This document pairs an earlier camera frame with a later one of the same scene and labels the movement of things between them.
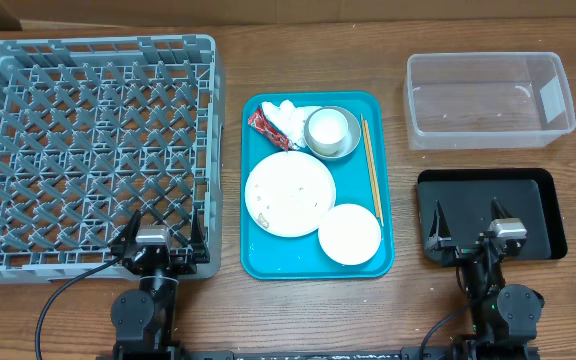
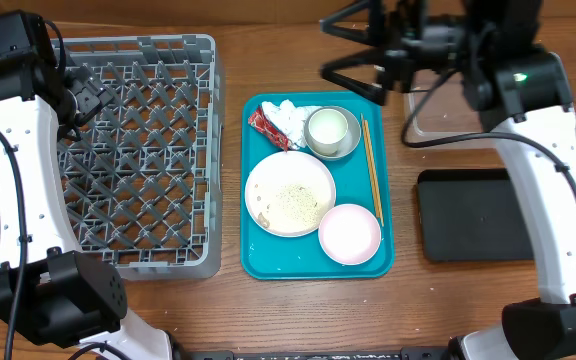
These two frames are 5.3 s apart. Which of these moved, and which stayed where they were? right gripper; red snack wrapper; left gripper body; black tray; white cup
Moved: right gripper; left gripper body
Stayed: red snack wrapper; black tray; white cup
